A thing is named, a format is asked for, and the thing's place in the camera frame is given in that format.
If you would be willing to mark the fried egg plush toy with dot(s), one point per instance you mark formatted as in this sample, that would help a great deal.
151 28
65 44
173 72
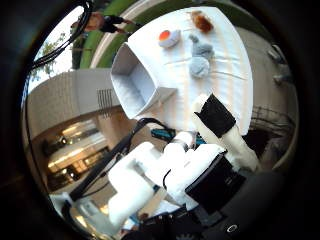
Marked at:
170 40

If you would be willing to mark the brown plush toy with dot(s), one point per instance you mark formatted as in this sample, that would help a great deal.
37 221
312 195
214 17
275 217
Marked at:
202 22

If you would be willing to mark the white container box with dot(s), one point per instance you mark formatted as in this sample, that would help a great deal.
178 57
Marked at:
133 83

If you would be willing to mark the teal clamp bar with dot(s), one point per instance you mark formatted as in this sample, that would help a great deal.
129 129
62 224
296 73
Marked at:
161 134

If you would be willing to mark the white striped tablecloth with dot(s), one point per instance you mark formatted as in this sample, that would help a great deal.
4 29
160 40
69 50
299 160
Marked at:
233 66

